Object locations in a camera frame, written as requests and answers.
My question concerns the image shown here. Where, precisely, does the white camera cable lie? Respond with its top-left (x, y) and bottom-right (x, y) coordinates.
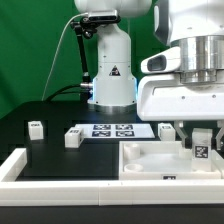
top-left (41, 12), bottom-right (89, 102)

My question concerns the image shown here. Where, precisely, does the white sheet with tags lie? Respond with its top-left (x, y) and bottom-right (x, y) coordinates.
top-left (75, 123), bottom-right (155, 138)

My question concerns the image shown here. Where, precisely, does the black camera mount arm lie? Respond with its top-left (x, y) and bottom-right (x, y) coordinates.
top-left (70, 20), bottom-right (96, 89)

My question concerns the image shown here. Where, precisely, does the white square tabletop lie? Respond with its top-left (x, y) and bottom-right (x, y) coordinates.
top-left (119, 141), bottom-right (224, 180)

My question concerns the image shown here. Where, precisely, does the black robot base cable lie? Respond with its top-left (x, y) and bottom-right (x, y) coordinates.
top-left (44, 84), bottom-right (83, 102)

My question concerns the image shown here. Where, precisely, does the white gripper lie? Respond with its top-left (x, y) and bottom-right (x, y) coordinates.
top-left (137, 74), bottom-right (224, 150)

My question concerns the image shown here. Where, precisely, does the grey camera on mount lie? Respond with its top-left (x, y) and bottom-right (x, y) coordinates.
top-left (88, 10), bottom-right (120, 23)

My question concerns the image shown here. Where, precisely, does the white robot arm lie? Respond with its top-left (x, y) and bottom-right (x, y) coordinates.
top-left (137, 0), bottom-right (224, 147)

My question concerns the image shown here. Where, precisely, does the white L-shaped fence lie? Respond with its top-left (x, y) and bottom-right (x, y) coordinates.
top-left (0, 148), bottom-right (224, 206)

